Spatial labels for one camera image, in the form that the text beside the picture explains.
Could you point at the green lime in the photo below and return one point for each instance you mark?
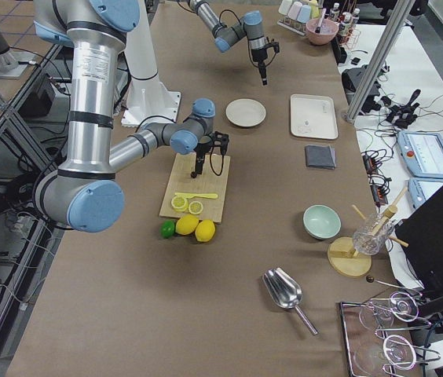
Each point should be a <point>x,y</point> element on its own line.
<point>167,229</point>

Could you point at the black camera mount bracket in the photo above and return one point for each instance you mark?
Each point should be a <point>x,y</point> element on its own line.
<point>272,44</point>

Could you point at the white cup rack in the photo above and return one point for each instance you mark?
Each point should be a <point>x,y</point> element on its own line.
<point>292,25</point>

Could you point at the cream rabbit tray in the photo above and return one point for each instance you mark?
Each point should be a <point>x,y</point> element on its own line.
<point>313,116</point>

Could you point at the metal muddler tool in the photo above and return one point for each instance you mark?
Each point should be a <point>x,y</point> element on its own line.
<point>320,20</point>

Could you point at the yellow lemon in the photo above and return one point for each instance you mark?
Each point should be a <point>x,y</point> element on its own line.
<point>186,224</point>
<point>205,231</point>

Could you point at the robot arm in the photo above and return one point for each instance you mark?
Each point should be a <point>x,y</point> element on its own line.
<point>249,27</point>
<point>82,193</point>

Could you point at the blue teach pendant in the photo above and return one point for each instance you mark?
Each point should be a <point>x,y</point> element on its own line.
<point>422,153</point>
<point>421,189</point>

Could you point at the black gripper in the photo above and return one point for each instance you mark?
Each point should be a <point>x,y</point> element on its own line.
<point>258,55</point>
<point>203,148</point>

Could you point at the yellow plastic knife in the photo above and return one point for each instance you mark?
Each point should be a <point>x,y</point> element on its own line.
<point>190,195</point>

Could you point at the metal scoop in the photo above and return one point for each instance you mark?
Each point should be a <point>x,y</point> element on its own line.
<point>286,293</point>

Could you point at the yellow cup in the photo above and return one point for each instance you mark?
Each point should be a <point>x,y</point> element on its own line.
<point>313,3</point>

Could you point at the glass cup on stand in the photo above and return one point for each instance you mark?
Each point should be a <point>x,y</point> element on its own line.
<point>372,235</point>

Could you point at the wine glass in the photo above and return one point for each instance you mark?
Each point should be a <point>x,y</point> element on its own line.
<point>386,357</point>
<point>382,312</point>

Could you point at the white cup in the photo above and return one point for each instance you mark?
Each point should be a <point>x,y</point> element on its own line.
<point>294,10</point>

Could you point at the mint green bowl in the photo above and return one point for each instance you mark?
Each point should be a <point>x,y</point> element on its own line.
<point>321,222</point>

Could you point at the wooden mug tree stand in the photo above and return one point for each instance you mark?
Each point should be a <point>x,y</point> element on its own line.
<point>352,256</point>

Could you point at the blue cup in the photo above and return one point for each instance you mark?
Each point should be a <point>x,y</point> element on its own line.
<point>304,13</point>

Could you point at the white pillar mount base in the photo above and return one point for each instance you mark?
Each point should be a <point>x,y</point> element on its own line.
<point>148,100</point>

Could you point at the aluminium frame post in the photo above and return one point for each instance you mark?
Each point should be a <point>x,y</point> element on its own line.
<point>388,38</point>

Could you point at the wooden cutting board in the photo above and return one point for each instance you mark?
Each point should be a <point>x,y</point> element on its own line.
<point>206,183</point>

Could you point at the pink bowl with ice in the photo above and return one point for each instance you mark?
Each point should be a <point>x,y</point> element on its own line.
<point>328,30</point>

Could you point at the grey folded cloth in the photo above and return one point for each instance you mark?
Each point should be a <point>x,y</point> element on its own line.
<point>318,156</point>

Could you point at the white round plate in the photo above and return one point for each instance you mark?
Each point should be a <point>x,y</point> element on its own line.
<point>245,112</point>

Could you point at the black monitor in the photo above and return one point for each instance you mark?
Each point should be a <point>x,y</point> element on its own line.
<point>423,231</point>

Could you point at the lemon slice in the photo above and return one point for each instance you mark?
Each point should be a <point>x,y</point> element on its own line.
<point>179,203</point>
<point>195,207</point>

